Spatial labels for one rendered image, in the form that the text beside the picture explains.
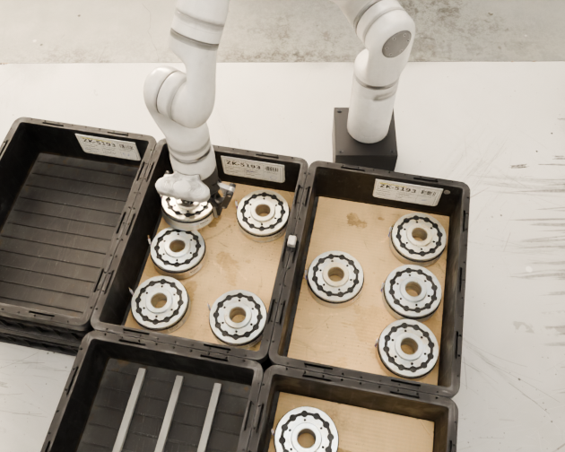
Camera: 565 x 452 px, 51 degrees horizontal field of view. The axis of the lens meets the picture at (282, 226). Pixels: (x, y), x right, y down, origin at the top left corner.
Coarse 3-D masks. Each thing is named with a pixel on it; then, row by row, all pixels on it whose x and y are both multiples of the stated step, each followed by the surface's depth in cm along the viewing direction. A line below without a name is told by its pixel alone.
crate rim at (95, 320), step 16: (160, 144) 115; (272, 160) 113; (288, 160) 113; (304, 160) 113; (144, 176) 112; (304, 176) 111; (144, 192) 110; (128, 224) 107; (288, 224) 106; (128, 240) 105; (288, 256) 103; (112, 272) 102; (96, 304) 99; (96, 320) 98; (272, 320) 97; (144, 336) 96; (160, 336) 96; (176, 336) 96; (224, 352) 94; (240, 352) 94; (256, 352) 94
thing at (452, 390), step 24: (312, 168) 112; (336, 168) 112; (360, 168) 111; (288, 264) 102; (288, 288) 100; (456, 288) 99; (456, 312) 97; (456, 336) 96; (288, 360) 94; (456, 360) 93; (384, 384) 91; (456, 384) 91
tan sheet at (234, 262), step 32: (288, 192) 121; (160, 224) 118; (224, 224) 118; (224, 256) 114; (256, 256) 114; (192, 288) 111; (224, 288) 111; (256, 288) 111; (128, 320) 108; (192, 320) 108
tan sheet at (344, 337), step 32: (320, 224) 117; (352, 224) 117; (384, 224) 117; (448, 224) 116; (384, 256) 113; (320, 320) 107; (352, 320) 107; (384, 320) 107; (288, 352) 104; (320, 352) 104; (352, 352) 104
